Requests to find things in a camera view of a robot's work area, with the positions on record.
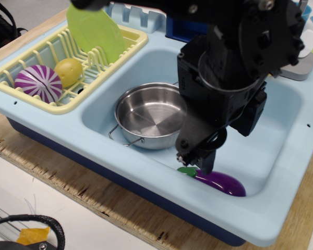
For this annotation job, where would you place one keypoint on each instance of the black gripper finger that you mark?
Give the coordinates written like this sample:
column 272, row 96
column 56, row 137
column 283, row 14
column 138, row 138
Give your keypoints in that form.
column 206, row 161
column 196, row 134

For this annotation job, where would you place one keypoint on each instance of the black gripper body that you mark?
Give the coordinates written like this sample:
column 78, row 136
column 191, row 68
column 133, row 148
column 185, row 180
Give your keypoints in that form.
column 239, row 106

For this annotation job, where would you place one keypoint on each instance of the purple toy eggplant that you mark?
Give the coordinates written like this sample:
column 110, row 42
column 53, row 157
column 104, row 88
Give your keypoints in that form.
column 217, row 180

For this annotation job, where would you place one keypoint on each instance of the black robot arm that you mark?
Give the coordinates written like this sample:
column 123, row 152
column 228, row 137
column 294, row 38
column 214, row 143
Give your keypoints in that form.
column 221, row 77

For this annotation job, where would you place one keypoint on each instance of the stainless steel pot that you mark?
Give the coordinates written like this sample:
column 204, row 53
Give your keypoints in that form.
column 150, row 115

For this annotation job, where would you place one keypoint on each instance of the dark blue box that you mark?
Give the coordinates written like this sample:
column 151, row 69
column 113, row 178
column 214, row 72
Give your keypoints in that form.
column 184, row 30

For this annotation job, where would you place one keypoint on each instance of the light blue toy sink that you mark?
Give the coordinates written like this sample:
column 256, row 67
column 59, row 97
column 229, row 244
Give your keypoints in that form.
column 270, row 162

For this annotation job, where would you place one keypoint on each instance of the light blue utensil holder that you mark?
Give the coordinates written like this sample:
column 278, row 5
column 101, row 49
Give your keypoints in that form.
column 135, row 17

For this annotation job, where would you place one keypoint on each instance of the grey toy faucet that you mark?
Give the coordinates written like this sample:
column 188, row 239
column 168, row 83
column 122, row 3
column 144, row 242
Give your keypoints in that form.
column 301, row 71

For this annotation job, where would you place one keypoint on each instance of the green plastic plate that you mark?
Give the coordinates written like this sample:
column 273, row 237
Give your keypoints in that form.
column 91, row 29

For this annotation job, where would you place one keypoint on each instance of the yellow toy lemon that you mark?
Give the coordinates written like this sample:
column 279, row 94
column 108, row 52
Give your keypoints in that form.
column 69, row 71

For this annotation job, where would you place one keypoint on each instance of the yellow dish rack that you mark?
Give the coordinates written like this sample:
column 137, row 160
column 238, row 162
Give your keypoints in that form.
column 61, row 45

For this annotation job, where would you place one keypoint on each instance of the purple white striped toy onion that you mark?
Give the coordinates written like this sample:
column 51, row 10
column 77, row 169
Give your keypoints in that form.
column 40, row 80

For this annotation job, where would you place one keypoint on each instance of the yellow tape piece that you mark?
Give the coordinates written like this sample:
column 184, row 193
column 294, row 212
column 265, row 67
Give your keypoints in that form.
column 33, row 235

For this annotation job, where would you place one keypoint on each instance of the black bag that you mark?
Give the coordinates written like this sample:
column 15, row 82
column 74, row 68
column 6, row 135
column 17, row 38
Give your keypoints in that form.
column 8, row 31

